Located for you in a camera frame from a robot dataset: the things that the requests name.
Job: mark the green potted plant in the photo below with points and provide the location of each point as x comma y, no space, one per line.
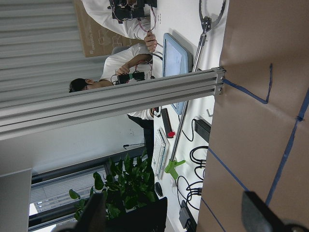
129,185

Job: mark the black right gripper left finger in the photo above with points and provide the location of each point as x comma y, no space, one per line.
93,217

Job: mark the white keyboard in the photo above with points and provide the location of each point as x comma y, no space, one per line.
161,147

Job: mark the aluminium frame post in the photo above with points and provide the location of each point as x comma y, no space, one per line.
94,104

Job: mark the black power adapter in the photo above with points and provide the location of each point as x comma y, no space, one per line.
203,128

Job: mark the seated person in white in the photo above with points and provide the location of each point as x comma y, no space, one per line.
137,56

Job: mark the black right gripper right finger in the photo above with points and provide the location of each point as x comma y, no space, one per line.
257,217

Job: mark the black monitor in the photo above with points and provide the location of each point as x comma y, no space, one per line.
150,218

